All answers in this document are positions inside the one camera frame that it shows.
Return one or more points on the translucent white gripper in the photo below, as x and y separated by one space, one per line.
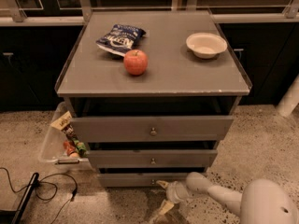
175 191

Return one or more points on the grey bottom drawer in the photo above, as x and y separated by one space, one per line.
138 180

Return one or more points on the grey drawer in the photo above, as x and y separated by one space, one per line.
138 180
152 158
151 128

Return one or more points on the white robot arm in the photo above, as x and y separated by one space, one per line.
261 202

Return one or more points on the grey middle drawer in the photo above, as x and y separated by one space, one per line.
152 158

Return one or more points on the grey top drawer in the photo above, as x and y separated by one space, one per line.
151 128

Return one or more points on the grey drawer cabinet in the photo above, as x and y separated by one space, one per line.
176 82

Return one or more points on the green snack packet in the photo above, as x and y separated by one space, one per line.
80 147

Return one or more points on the red snack packet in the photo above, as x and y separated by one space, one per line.
70 149

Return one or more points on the clear plastic bin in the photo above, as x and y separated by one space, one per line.
52 151

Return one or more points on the tan snack packet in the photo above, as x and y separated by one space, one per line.
62 121

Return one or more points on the red apple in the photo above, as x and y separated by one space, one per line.
135 62

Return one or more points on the white paper bowl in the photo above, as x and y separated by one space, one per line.
206 45

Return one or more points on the black floor stand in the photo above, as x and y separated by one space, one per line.
14 216

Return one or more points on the blue chip bag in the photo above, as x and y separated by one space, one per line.
121 39

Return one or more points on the dark right cabinet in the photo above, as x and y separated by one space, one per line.
269 53

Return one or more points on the dark cabinet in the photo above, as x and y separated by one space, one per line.
31 59
269 53

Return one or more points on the dark left cabinet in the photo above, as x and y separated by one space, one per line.
31 59

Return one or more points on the metal railing with glass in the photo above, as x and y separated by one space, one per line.
222 11

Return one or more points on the white cylindrical post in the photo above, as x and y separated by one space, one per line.
290 100

